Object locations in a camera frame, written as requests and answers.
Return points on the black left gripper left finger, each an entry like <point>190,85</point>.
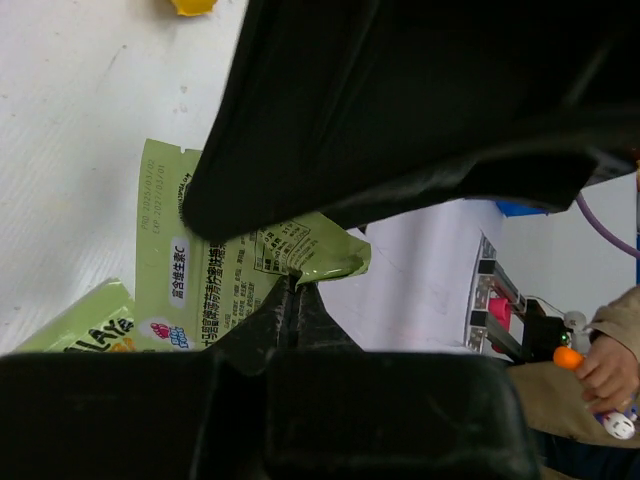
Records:
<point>287,394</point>

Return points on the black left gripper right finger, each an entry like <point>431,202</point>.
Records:
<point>362,110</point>

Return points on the green snack packet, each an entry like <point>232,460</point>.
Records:
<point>190,292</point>
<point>101,321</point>

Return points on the yellow snack bar wrapper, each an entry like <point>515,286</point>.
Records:
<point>193,8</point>

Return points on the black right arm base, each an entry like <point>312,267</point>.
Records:
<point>542,333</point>

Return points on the person's hand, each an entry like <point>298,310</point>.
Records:
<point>609,375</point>

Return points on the aluminium front rail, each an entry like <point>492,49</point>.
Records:
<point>493,300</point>

